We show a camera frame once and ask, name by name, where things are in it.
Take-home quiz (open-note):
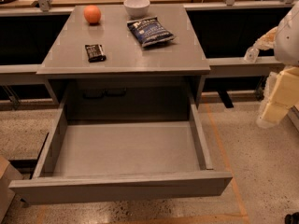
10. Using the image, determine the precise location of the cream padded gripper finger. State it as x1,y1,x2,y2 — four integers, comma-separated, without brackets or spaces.
256,66,299,129

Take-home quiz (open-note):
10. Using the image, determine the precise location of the grey top drawer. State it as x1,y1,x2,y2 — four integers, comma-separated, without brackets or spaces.
9,86,232,204

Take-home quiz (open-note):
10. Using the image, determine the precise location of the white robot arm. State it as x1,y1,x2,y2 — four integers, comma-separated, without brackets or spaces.
254,2,299,128

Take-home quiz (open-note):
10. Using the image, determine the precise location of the grey drawer cabinet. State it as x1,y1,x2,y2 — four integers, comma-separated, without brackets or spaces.
36,4,211,123

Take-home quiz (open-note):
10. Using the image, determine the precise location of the blue chip bag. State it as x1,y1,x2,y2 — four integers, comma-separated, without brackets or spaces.
127,17,176,48

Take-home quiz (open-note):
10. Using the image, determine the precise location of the white bowl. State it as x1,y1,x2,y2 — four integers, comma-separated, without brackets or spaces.
123,0,150,18

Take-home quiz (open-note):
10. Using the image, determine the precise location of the black snack bar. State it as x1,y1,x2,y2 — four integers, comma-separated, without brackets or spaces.
85,44,107,63

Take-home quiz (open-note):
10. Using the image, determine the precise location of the orange fruit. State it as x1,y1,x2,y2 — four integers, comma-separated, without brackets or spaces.
83,5,101,24

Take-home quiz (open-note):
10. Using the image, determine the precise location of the cardboard box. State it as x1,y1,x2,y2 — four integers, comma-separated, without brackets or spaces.
0,155,22,223

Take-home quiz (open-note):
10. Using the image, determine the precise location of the grey shelf rail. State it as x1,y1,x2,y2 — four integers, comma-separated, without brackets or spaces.
0,56,283,86

